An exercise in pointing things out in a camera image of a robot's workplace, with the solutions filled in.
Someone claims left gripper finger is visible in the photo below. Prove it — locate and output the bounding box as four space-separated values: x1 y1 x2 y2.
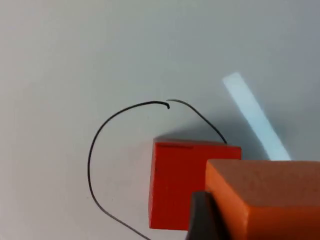
185 190 232 240

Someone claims red cube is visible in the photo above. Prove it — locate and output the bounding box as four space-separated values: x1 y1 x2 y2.
148 138 243 230

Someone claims orange cube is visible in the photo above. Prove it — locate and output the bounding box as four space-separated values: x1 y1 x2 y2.
205 158 320 240

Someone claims grey-framed whiteboard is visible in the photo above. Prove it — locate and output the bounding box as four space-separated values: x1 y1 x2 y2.
0 0 320 240

